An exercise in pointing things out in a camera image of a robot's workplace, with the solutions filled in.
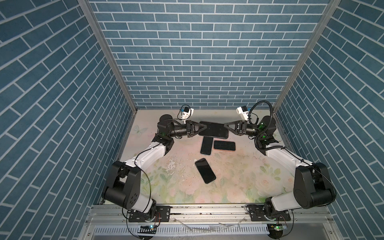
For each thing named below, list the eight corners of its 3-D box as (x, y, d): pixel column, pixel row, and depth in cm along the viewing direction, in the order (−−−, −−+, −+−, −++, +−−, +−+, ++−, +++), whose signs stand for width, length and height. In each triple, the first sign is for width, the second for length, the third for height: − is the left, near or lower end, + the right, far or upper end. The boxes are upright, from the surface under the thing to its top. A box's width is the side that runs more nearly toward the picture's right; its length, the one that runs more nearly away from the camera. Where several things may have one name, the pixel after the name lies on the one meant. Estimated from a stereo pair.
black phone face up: (205, 185, 85) (205, 184, 84) (193, 163, 94) (193, 161, 92) (216, 179, 88) (216, 177, 86) (204, 158, 96) (204, 156, 95)
